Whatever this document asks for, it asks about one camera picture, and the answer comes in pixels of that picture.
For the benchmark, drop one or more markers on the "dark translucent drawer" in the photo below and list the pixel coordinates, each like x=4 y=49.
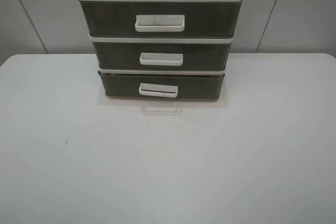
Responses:
x=158 y=86
x=155 y=56
x=202 y=19

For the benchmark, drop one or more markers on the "dark translucent bottom drawer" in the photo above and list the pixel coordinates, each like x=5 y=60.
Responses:
x=158 y=86

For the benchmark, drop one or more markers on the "dark translucent top drawer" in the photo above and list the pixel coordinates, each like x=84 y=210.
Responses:
x=202 y=19

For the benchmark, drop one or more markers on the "dark translucent middle drawer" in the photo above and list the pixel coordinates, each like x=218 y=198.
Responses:
x=155 y=56

